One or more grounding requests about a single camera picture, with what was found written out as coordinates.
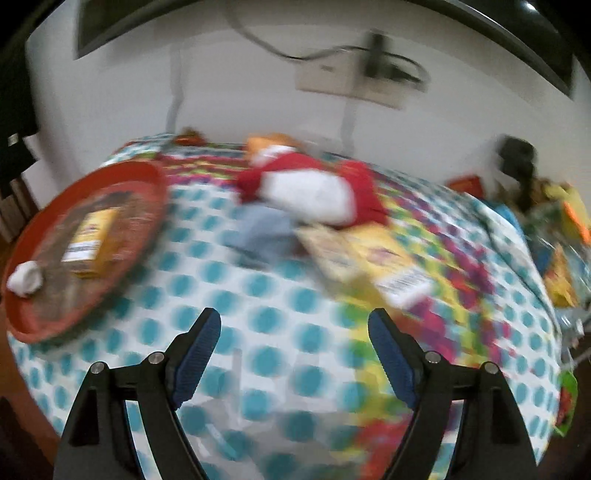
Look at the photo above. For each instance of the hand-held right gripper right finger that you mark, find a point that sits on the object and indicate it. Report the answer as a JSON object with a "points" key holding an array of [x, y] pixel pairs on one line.
{"points": [[392, 364]]}

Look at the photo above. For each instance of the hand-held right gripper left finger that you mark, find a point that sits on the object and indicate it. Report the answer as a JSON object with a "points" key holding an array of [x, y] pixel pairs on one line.
{"points": [[198, 360]]}

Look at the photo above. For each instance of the grey-blue sock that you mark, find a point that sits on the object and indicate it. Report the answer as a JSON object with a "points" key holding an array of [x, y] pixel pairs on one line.
{"points": [[263, 230]]}

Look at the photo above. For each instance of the round red tray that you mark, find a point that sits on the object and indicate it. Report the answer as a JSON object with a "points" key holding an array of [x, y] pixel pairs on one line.
{"points": [[51, 258]]}

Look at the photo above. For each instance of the embroidered red towel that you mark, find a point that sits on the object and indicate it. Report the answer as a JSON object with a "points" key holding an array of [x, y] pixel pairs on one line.
{"points": [[364, 184]]}

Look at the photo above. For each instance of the plain red towel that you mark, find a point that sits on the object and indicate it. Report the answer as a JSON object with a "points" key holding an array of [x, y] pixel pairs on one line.
{"points": [[258, 182]]}

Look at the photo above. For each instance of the large white sock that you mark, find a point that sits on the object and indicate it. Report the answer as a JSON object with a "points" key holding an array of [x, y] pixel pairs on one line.
{"points": [[314, 194]]}

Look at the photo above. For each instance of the small white sock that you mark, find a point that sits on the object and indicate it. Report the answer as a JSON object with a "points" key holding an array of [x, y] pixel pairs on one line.
{"points": [[24, 278], [272, 156]]}

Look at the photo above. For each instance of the orange rubber toy animal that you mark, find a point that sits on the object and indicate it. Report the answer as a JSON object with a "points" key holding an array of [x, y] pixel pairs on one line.
{"points": [[272, 141]]}

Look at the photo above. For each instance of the polka dot bedsheet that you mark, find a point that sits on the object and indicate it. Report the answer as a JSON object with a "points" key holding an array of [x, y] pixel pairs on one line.
{"points": [[277, 300]]}

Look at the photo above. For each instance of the red box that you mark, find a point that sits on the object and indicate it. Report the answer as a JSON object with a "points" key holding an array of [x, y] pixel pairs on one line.
{"points": [[466, 186]]}

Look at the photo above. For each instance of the pile of colourful packets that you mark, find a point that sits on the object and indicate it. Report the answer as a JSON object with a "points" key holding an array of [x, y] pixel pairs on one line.
{"points": [[563, 240]]}

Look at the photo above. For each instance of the dark object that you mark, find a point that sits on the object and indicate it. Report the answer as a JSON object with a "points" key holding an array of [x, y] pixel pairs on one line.
{"points": [[517, 166]]}

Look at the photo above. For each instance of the dark wooden chair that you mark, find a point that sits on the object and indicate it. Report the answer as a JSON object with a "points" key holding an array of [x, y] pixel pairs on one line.
{"points": [[14, 203]]}

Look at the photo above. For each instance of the black plug adapter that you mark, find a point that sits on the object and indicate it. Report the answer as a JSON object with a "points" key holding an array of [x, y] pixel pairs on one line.
{"points": [[377, 53]]}

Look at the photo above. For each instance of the white wall socket plate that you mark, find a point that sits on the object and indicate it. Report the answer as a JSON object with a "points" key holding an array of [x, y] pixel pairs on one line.
{"points": [[323, 74]]}

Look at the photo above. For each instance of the black wall television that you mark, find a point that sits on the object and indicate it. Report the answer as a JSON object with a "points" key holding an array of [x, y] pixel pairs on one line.
{"points": [[545, 50]]}

